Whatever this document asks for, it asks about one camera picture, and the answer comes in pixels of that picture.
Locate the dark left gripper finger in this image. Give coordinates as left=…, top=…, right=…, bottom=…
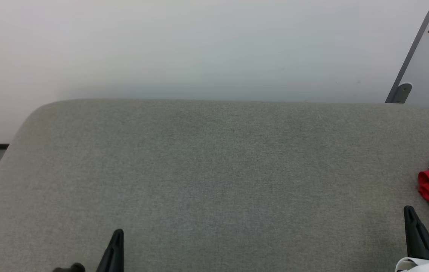
left=96, top=229, right=118, bottom=272
left=115, top=229, right=125, bottom=272

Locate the grey slanted metal bar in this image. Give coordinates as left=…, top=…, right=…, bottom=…
left=385, top=0, right=429, bottom=104

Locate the grey metal foot bracket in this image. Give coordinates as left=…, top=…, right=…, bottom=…
left=391, top=83, right=413, bottom=104

